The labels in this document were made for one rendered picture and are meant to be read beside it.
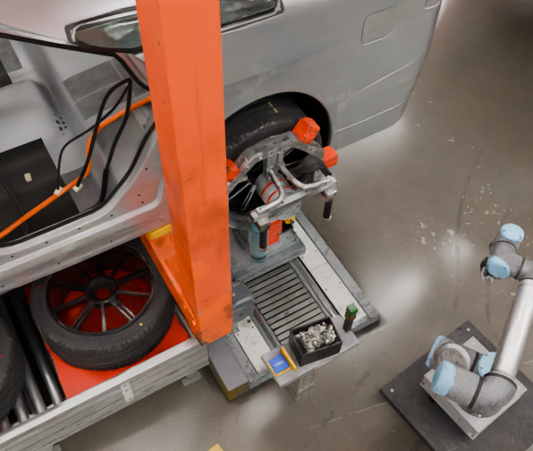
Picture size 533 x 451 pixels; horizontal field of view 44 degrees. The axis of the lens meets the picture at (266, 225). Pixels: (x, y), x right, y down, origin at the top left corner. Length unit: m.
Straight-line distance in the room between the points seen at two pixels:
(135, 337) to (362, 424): 1.21
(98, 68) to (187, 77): 1.70
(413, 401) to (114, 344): 1.39
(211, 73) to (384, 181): 2.62
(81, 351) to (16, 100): 1.25
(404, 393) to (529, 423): 0.57
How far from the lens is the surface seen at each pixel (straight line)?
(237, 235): 3.66
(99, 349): 3.10
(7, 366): 3.18
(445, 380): 2.38
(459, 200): 4.31
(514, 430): 3.33
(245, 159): 2.85
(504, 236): 2.76
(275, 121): 2.91
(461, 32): 5.50
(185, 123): 1.88
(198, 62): 1.76
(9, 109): 3.47
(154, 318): 3.12
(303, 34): 2.71
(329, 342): 3.02
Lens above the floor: 3.24
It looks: 54 degrees down
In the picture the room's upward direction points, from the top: 2 degrees clockwise
